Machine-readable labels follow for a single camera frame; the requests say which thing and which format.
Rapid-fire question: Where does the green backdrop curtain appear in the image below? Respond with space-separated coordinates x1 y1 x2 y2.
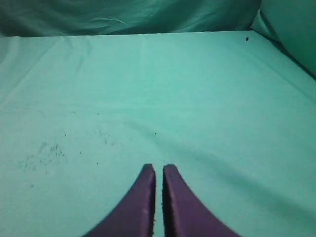
0 0 316 75

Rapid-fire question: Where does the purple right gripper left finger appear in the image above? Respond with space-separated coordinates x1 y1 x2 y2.
85 164 156 237

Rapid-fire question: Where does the green table cloth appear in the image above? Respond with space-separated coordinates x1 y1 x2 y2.
0 31 316 237

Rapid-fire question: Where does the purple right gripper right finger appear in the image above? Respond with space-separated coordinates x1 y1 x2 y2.
162 164 238 237

